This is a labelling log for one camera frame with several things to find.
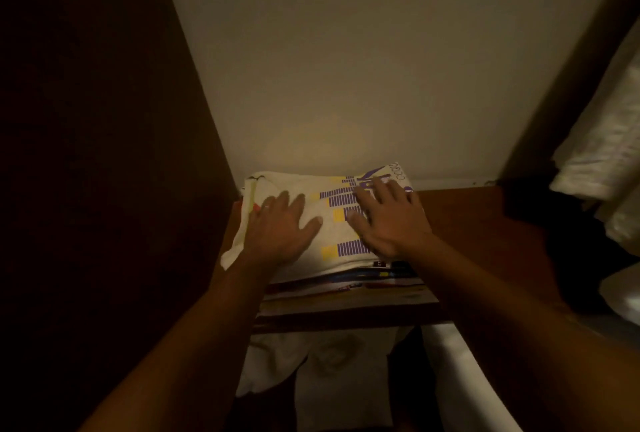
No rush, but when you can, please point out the white printed t-shirt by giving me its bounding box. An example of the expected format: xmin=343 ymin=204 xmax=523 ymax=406
xmin=220 ymin=159 xmax=416 ymax=285

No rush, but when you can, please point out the person's right hand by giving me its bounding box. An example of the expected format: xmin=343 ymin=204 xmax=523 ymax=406
xmin=344 ymin=177 xmax=436 ymax=263

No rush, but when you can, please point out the dark wooden wardrobe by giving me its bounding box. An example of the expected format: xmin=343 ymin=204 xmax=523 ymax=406
xmin=0 ymin=0 xmax=640 ymax=432

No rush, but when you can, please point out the person's right forearm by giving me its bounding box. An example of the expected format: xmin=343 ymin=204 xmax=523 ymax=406
xmin=410 ymin=239 xmax=640 ymax=432

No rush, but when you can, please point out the large folded white cloth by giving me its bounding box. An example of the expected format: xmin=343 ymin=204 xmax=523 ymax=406
xmin=420 ymin=319 xmax=640 ymax=432

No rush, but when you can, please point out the small folded white cloth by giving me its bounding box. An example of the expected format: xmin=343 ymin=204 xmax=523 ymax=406
xmin=235 ymin=327 xmax=413 ymax=432

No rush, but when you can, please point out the person's left forearm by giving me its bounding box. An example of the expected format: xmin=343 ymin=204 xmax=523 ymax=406
xmin=80 ymin=267 xmax=276 ymax=432

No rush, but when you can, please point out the person's left hand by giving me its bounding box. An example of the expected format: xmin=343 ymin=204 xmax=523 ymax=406
xmin=240 ymin=191 xmax=325 ymax=278

